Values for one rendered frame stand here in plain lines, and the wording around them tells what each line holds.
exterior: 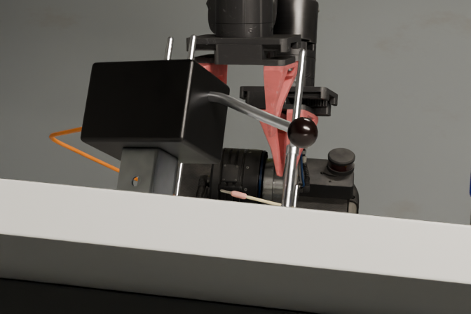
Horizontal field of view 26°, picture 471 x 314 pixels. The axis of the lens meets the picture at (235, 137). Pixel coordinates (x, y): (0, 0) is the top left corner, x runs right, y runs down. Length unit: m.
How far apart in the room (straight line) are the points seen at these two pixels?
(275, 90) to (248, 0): 0.09
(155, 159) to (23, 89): 3.02
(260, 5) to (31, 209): 0.69
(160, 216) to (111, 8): 3.62
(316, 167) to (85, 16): 1.54
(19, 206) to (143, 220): 0.04
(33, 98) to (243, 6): 2.48
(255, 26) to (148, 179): 0.53
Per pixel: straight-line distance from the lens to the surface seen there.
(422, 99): 3.42
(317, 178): 2.57
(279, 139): 1.19
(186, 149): 0.47
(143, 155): 0.48
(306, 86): 1.16
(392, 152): 3.16
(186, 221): 0.31
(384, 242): 0.31
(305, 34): 1.17
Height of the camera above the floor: 1.86
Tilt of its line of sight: 36 degrees down
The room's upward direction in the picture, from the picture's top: straight up
